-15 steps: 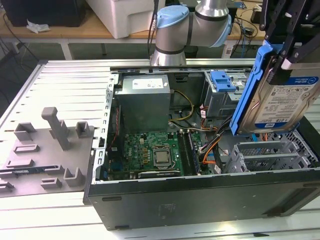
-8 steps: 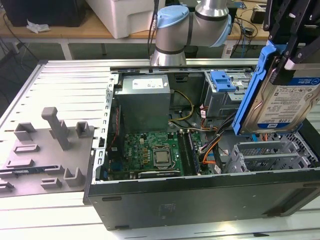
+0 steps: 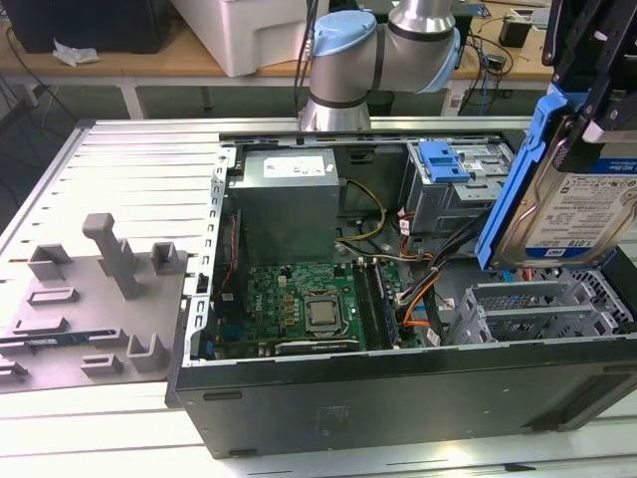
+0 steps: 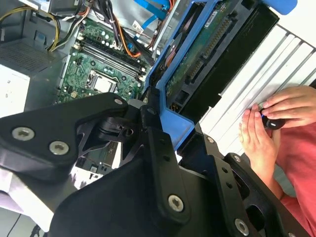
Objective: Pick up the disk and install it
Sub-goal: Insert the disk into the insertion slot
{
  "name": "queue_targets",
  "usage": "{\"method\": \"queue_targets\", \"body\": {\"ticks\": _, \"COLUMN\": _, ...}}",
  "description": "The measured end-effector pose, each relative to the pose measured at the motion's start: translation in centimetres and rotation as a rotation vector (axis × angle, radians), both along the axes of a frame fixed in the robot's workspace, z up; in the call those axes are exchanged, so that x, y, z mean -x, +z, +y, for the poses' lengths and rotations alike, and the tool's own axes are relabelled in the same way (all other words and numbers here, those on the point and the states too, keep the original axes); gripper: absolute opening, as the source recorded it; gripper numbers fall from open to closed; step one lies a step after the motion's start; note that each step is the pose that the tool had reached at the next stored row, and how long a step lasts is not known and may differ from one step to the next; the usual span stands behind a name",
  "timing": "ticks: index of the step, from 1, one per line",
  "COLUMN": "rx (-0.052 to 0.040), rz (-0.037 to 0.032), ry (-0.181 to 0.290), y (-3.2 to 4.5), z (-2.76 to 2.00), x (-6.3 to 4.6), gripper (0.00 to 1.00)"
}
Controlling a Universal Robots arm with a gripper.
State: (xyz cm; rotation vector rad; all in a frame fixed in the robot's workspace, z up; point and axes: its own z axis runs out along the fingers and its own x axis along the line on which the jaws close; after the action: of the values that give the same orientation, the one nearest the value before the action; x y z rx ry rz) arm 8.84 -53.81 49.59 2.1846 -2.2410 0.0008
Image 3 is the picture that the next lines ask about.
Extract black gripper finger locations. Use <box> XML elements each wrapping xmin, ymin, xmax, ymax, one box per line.
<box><xmin>555</xmin><ymin>0</ymin><xmax>624</xmax><ymax>173</ymax></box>
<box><xmin>540</xmin><ymin>0</ymin><xmax>567</xmax><ymax>67</ymax></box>

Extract hard disk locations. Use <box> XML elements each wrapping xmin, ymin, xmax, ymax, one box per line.
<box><xmin>475</xmin><ymin>82</ymin><xmax>637</xmax><ymax>274</ymax></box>

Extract metal disk bay cage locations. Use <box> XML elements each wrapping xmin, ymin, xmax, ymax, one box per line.
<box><xmin>447</xmin><ymin>279</ymin><xmax>621</xmax><ymax>348</ymax></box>

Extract small black open box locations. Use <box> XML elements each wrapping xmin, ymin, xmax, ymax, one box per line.
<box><xmin>499</xmin><ymin>13</ymin><xmax>531</xmax><ymax>50</ymax></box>

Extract wooden desk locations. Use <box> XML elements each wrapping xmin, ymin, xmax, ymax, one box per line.
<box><xmin>0</xmin><ymin>19</ymin><xmax>319</xmax><ymax>120</ymax></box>
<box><xmin>455</xmin><ymin>0</ymin><xmax>637</xmax><ymax>119</ymax></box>

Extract blue plastic drive latch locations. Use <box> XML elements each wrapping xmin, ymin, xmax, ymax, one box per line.
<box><xmin>418</xmin><ymin>141</ymin><xmax>472</xmax><ymax>184</ymax></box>

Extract metal optical drive cage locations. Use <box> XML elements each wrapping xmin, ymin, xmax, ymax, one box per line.
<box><xmin>403</xmin><ymin>140</ymin><xmax>519</xmax><ymax>250</ymax></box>

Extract black waste bin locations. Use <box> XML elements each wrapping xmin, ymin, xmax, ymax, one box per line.
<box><xmin>368</xmin><ymin>89</ymin><xmax>395</xmax><ymax>119</ymax></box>

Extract metal CPU socket cover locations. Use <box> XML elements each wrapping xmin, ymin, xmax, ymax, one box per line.
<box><xmin>301</xmin><ymin>292</ymin><xmax>345</xmax><ymax>337</ymax></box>

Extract grey power supply unit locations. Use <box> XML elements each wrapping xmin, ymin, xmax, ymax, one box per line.
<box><xmin>226</xmin><ymin>147</ymin><xmax>349</xmax><ymax>265</ymax></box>

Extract large white plastic box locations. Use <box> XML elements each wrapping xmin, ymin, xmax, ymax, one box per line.
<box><xmin>171</xmin><ymin>0</ymin><xmax>330</xmax><ymax>79</ymax></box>

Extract silver CPU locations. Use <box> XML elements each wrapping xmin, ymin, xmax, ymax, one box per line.
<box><xmin>308</xmin><ymin>301</ymin><xmax>335</xmax><ymax>325</ymax></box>

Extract black open PC case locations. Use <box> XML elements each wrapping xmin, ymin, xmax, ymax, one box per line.
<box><xmin>164</xmin><ymin>127</ymin><xmax>637</xmax><ymax>460</ymax></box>

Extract black graphics card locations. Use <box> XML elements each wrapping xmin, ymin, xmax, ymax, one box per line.
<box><xmin>275</xmin><ymin>339</ymin><xmax>360</xmax><ymax>357</ymax></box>

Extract green motherboard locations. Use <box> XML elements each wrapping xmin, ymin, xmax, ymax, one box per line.
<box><xmin>212</xmin><ymin>261</ymin><xmax>434</xmax><ymax>356</ymax></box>

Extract large black equipment case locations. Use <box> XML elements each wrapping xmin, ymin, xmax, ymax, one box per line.
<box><xmin>7</xmin><ymin>0</ymin><xmax>173</xmax><ymax>55</ymax></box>

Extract crumpled white paper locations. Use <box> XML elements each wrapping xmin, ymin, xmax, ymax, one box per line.
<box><xmin>52</xmin><ymin>39</ymin><xmax>101</xmax><ymax>68</ymax></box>

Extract grey plastic parts rack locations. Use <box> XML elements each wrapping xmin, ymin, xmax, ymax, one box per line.
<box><xmin>0</xmin><ymin>212</ymin><xmax>194</xmax><ymax>395</ymax></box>

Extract dark RAM stick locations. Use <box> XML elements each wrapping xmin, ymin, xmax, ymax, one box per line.
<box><xmin>0</xmin><ymin>332</ymin><xmax>120</xmax><ymax>353</ymax></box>

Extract blue network cable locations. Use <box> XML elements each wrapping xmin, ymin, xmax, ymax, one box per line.
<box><xmin>477</xmin><ymin>47</ymin><xmax>494</xmax><ymax>117</ymax></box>

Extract black flat cable bundle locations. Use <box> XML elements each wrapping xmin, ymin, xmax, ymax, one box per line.
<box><xmin>396</xmin><ymin>218</ymin><xmax>492</xmax><ymax>345</ymax></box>

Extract yellow black supply wires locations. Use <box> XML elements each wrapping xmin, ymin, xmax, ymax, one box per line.
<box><xmin>333</xmin><ymin>177</ymin><xmax>390</xmax><ymax>246</ymax></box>

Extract orange yellow wire bundle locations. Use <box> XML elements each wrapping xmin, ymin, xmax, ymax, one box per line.
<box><xmin>400</xmin><ymin>291</ymin><xmax>439</xmax><ymax>331</ymax></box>

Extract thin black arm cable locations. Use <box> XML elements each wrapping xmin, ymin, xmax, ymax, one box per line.
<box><xmin>292</xmin><ymin>0</ymin><xmax>319</xmax><ymax>120</ymax></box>

